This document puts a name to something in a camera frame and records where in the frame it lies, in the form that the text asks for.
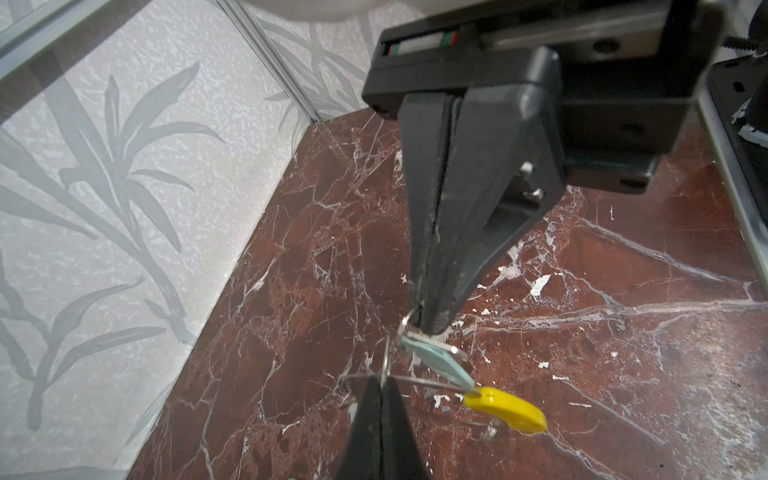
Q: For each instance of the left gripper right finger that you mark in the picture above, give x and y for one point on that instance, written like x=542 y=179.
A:
x=400 y=458

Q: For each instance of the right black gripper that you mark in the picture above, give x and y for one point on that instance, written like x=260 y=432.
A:
x=623 y=76

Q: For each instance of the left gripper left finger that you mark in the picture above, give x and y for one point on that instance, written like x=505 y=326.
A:
x=362 y=458

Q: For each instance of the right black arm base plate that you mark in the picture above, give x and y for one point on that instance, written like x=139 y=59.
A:
x=732 y=84

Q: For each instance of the aluminium front rail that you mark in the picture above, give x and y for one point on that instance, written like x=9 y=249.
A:
x=753 y=230

